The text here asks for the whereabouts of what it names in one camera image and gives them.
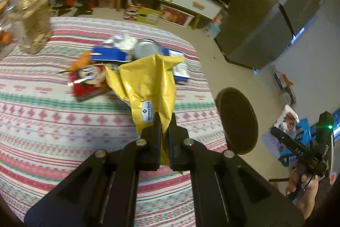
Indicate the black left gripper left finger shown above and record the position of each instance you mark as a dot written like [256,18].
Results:
[102,191]

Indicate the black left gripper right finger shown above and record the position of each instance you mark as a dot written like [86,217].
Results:
[226,190]

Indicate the red cartoon drink can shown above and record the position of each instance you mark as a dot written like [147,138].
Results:
[88,82]

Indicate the yellow snack bag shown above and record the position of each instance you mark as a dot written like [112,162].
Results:
[147,85]

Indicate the orange peel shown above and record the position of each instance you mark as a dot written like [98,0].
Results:
[82,61]

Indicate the red tin can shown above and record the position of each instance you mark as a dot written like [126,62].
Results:
[146,47]

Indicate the right hand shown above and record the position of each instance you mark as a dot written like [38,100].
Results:
[310,185]

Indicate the patterned knit tablecloth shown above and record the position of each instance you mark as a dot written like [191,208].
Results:
[46,133]

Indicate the blue biscuit box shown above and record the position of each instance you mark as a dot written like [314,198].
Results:
[108,54]

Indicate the crumpled white tissue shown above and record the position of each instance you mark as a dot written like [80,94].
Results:
[123,42]

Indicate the grey refrigerator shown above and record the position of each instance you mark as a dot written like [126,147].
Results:
[256,32]

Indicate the yellow cardboard box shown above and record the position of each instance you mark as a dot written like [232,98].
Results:
[148,16]

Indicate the clear jar of seeds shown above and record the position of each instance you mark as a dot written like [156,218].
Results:
[30,21]

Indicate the clear box of tangerines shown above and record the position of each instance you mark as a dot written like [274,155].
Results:
[6,35]

